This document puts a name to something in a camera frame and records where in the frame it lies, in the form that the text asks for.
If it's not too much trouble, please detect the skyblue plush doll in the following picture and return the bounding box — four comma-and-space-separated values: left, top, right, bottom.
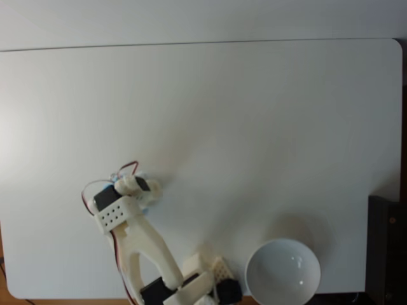
109, 170, 162, 214

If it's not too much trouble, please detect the red white gripper servo cable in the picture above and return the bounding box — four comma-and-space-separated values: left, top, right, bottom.
116, 161, 140, 179

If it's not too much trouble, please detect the black table clamp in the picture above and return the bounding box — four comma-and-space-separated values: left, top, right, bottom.
217, 278, 244, 302

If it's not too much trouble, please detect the long red black arm cable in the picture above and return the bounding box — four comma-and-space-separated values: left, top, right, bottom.
107, 233, 138, 305

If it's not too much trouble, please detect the red black forearm cable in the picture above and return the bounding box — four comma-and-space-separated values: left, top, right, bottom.
80, 180, 113, 219

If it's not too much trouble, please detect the white ceramic bowl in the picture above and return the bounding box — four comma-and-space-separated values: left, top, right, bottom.
244, 238, 322, 305

